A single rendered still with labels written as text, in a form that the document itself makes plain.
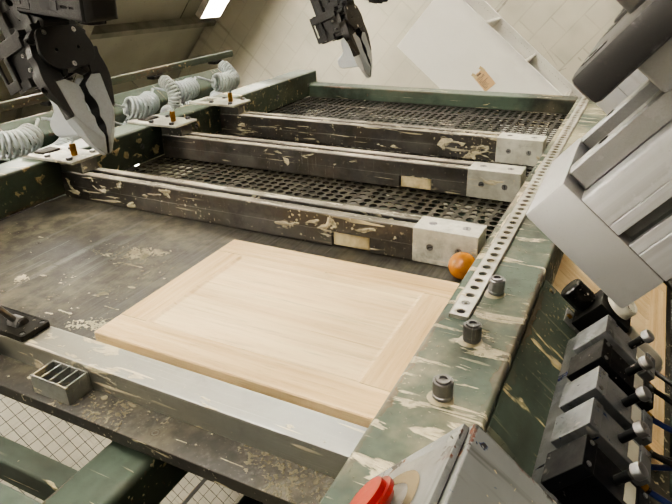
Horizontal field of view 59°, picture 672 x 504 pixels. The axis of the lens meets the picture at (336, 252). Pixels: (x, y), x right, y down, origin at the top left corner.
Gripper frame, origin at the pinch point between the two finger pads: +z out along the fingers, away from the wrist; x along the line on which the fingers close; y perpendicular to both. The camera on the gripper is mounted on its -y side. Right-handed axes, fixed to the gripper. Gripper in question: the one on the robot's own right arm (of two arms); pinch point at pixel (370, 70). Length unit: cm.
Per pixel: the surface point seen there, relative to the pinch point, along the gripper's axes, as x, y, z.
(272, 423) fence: 72, -5, 35
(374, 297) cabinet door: 36, -3, 35
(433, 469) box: 91, -35, 25
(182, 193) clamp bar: 17.4, 45.9, 9.2
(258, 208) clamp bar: 17.9, 27.1, 17.7
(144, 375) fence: 71, 14, 27
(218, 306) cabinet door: 49, 19, 27
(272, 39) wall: -486, 312, -87
